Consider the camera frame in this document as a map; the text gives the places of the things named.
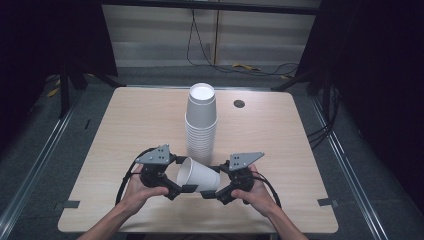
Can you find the metal floor rail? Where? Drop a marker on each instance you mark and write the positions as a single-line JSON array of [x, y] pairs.
[[36, 160], [346, 160]]

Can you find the person's left hand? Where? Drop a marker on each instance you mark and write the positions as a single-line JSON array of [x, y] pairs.
[[136, 195]]

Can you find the white paper drinking cup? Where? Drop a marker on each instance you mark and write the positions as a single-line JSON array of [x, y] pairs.
[[200, 176]]

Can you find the small black floor object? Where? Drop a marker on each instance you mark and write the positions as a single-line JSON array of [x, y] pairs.
[[87, 124]]

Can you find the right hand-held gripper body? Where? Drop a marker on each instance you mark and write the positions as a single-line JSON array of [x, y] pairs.
[[245, 160]]

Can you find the black tape strip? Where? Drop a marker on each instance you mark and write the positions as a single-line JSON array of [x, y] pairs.
[[327, 202], [70, 204]]

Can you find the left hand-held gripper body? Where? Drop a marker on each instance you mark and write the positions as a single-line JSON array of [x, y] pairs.
[[155, 156]]

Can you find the stack of white cups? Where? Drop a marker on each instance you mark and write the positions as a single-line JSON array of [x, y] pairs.
[[201, 126]]

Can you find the black curtain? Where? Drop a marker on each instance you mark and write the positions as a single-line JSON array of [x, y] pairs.
[[50, 36], [373, 66]]

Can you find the dark overhead bar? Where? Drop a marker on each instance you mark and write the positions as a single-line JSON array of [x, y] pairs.
[[213, 6]]

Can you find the black metal stand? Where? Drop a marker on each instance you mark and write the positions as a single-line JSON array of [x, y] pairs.
[[64, 93], [300, 80]]

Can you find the yellow floor scrap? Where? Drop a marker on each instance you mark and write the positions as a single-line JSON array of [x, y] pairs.
[[52, 92], [285, 77], [246, 67]]

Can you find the person's right hand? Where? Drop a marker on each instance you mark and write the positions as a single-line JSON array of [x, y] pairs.
[[258, 198]]

